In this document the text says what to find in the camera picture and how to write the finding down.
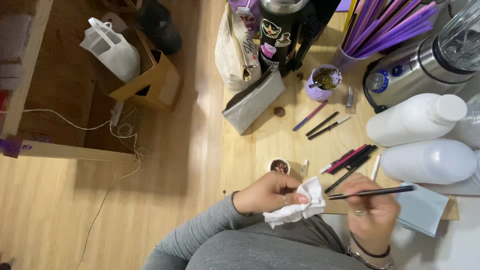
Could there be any person's left hand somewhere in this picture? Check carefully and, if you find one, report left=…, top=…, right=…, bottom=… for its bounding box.
left=232, top=170, right=312, bottom=215

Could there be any person's right hand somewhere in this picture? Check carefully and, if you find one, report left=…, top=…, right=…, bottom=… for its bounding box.
left=339, top=173, right=401, bottom=250

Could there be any white tissue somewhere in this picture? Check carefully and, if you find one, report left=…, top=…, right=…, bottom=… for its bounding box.
left=262, top=176, right=326, bottom=229

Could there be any thin black makeup pencil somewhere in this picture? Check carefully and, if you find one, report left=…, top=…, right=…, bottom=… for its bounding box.
left=324, top=155, right=372, bottom=195

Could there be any white makeup pencil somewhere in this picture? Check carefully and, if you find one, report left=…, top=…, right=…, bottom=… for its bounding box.
left=371, top=154, right=381, bottom=182

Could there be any pink makeup pencil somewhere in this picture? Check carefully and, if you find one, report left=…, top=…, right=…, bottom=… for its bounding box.
left=326, top=144, right=368, bottom=174

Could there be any dark patterned makeup pencil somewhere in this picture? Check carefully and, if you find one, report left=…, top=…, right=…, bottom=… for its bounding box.
left=319, top=149, right=355, bottom=175

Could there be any thick black makeup pen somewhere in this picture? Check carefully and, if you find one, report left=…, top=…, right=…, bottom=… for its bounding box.
left=332, top=144, right=379, bottom=175

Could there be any black pencil with white cap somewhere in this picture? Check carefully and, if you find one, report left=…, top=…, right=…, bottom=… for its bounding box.
left=307, top=115, right=351, bottom=141

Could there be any black wrist band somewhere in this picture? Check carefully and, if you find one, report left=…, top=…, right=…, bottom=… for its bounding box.
left=349, top=232, right=391, bottom=259

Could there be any light blue paper pad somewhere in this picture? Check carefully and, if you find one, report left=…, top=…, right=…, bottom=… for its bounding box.
left=394, top=181, right=450, bottom=238

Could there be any short black makeup pencil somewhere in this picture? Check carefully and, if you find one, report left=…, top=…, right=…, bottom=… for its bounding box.
left=305, top=111, right=340, bottom=137

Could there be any white plastic bottle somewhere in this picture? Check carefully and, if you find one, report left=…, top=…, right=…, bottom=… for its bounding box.
left=365, top=93, right=468, bottom=148
left=379, top=139, right=479, bottom=185

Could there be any small glitter jar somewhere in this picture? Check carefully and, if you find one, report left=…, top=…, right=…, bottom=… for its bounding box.
left=268, top=157, right=291, bottom=176

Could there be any pink and purple pencil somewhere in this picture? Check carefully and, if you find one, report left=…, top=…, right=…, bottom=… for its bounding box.
left=292, top=100, right=329, bottom=132

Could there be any small clear vial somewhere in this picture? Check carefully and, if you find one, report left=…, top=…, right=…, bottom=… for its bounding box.
left=345, top=86, right=357, bottom=114

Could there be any person's grey clothed torso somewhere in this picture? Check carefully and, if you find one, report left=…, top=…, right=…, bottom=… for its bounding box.
left=185, top=214, right=370, bottom=270

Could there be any lilac mate cup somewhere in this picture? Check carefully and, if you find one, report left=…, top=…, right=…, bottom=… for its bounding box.
left=305, top=64, right=343, bottom=102

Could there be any silver blender base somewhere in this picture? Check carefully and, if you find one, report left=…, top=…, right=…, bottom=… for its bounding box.
left=363, top=35, right=478, bottom=109

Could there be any clear straw holder cup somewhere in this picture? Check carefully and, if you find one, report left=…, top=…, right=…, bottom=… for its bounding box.
left=330, top=45, right=370, bottom=74

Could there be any clear plastic bottle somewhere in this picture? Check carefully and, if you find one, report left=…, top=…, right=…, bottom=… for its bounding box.
left=444, top=94, right=480, bottom=151

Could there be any grey zip pouch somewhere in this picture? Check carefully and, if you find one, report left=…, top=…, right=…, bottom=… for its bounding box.
left=221, top=67, right=286, bottom=136

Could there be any bundle of purple straws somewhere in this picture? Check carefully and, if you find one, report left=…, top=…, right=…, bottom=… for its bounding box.
left=341, top=0, right=439, bottom=59

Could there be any black sticker-covered thermos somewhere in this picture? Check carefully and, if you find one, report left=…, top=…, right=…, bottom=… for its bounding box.
left=258, top=0, right=310, bottom=77

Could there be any beige zip pouch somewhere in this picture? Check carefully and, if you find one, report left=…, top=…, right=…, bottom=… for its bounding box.
left=214, top=3, right=262, bottom=93

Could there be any clear blender jar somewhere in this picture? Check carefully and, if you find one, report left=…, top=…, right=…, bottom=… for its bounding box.
left=437, top=0, right=480, bottom=72

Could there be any purple printed carton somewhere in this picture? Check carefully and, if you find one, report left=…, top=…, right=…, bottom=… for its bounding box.
left=227, top=0, right=263, bottom=38

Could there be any yellow cardboard box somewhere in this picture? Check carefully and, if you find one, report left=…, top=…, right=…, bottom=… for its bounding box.
left=107, top=28, right=184, bottom=112

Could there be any white power strip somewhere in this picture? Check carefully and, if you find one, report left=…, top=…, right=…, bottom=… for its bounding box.
left=111, top=100, right=125, bottom=127

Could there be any dark round bag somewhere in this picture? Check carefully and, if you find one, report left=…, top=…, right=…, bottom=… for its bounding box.
left=137, top=0, right=183, bottom=56

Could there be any white tote bag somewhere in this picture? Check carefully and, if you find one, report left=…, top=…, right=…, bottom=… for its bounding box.
left=79, top=17, right=141, bottom=84

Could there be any wooden shelf unit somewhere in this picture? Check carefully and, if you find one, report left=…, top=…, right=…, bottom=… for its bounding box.
left=0, top=0, right=137, bottom=163

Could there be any silver chain bracelet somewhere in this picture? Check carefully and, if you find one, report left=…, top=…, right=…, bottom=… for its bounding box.
left=346, top=244, right=394, bottom=270

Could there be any black power cord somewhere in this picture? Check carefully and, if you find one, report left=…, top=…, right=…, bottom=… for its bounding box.
left=362, top=62, right=389, bottom=114

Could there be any thin white cable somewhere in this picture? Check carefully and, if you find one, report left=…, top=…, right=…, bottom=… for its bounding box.
left=0, top=105, right=151, bottom=270

